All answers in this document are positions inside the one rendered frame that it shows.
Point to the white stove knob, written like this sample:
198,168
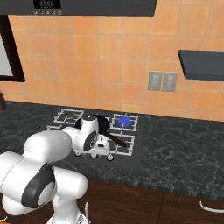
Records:
110,157
77,154
93,156

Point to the grey wall socket plate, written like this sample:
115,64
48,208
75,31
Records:
170,82
155,80

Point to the blue burner flame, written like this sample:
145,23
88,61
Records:
124,121

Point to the brown wooden cupboard door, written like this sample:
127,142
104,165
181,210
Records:
189,213
125,204

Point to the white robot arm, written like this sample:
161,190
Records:
43,145

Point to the dark grey wall shelf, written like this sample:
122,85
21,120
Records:
202,65

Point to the dark grey range hood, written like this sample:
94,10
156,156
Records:
102,7

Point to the dark framed window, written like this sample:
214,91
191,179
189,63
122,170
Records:
4,58

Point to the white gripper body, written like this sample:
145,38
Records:
100,149

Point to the black frying pan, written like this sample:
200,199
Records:
102,124

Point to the black stove hob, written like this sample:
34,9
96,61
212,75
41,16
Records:
137,151

